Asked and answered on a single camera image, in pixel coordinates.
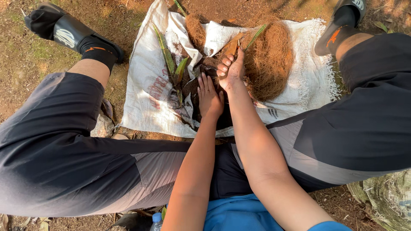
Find person's left hand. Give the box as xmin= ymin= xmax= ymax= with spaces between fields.
xmin=197 ymin=72 xmax=225 ymax=119

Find person's right hand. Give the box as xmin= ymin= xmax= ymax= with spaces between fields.
xmin=216 ymin=46 xmax=247 ymax=92

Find seedling with dry brown leaves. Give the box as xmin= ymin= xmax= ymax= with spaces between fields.
xmin=223 ymin=23 xmax=268 ymax=60

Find dark soil heap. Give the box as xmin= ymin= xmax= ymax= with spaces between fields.
xmin=170 ymin=42 xmax=234 ymax=131

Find large brown coconut fibre heap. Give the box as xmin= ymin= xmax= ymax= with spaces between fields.
xmin=240 ymin=19 xmax=295 ymax=102

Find small brown coconut fibre clump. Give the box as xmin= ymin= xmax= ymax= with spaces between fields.
xmin=185 ymin=13 xmax=207 ymax=49

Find green long-leafed plant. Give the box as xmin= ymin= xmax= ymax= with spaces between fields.
xmin=152 ymin=23 xmax=190 ymax=109

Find white woven sack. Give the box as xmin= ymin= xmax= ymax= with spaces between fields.
xmin=118 ymin=0 xmax=341 ymax=139

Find green leaf blade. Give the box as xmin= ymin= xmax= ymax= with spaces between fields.
xmin=173 ymin=0 xmax=187 ymax=17

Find grey stone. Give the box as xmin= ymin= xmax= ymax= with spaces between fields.
xmin=91 ymin=113 xmax=115 ymax=138

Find black sock with orange mark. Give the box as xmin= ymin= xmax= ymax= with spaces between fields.
xmin=24 ymin=8 xmax=118 ymax=75
xmin=314 ymin=4 xmax=362 ymax=57

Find blue shirt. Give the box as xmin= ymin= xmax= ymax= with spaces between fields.
xmin=203 ymin=193 xmax=354 ymax=231

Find clear water bottle blue cap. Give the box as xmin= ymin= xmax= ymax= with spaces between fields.
xmin=149 ymin=212 xmax=164 ymax=231

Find black slide sandal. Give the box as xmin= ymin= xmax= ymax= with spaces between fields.
xmin=35 ymin=2 xmax=125 ymax=64
xmin=332 ymin=0 xmax=367 ymax=28

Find black and grey shorts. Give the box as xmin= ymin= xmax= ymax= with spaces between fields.
xmin=0 ymin=32 xmax=411 ymax=218

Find greenish woven sack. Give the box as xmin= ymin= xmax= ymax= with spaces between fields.
xmin=347 ymin=169 xmax=411 ymax=231

